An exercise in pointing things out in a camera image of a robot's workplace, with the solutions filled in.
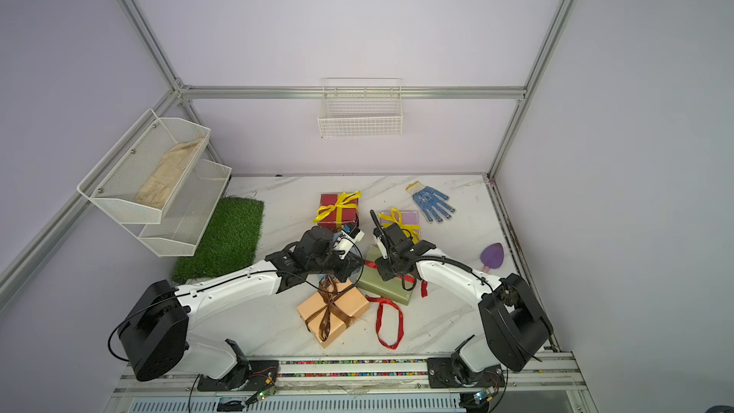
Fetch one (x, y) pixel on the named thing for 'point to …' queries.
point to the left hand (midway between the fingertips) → (361, 264)
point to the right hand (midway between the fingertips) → (389, 269)
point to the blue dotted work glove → (431, 203)
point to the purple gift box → (407, 220)
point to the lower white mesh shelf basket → (188, 214)
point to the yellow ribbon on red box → (341, 204)
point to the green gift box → (371, 279)
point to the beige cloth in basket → (171, 169)
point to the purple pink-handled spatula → (491, 256)
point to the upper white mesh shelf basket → (140, 173)
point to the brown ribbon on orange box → (328, 291)
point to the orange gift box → (353, 301)
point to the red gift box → (350, 215)
